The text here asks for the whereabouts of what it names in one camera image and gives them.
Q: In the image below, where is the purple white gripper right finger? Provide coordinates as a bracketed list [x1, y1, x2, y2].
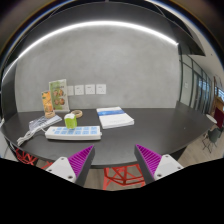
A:
[134, 144, 183, 184]

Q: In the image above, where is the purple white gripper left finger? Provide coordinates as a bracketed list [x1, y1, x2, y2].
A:
[46, 145, 95, 187]

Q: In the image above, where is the green white charger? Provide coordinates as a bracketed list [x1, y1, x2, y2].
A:
[64, 113, 77, 129]

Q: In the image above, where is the red stool centre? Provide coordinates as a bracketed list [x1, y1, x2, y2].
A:
[103, 164, 145, 190]

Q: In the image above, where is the red stool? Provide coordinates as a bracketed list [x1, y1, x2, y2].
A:
[14, 147, 54, 170]
[103, 164, 145, 190]

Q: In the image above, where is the white power strip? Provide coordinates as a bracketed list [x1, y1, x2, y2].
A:
[45, 126, 102, 141]

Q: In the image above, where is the clear plastic bag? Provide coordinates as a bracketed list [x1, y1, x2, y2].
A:
[29, 115, 62, 131]

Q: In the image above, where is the tape roll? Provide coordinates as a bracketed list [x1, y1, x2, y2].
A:
[71, 110, 83, 118]

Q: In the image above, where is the red stool left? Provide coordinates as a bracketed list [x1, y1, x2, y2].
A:
[14, 147, 54, 170]

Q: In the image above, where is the orange small sign stand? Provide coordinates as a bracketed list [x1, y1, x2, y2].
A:
[41, 91, 55, 118]

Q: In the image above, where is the white blue book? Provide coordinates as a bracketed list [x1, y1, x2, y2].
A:
[96, 107, 134, 129]

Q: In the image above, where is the black chair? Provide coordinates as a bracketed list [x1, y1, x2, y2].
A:
[202, 128, 222, 152]

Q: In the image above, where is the green menu sign stand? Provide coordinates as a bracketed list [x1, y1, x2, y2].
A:
[49, 79, 69, 112]

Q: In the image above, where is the curved ceiling light strip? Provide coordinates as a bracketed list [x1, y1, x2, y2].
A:
[2, 20, 178, 81]

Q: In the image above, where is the white power strip cable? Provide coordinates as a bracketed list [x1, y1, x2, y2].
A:
[16, 126, 50, 147]

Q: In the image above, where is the white wall socket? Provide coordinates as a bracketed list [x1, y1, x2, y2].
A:
[67, 86, 74, 96]
[85, 84, 95, 95]
[74, 85, 84, 95]
[96, 84, 106, 94]

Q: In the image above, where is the white wall socket left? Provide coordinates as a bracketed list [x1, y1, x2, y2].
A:
[67, 86, 74, 96]

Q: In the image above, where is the white wall socket right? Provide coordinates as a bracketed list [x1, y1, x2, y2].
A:
[96, 84, 106, 94]

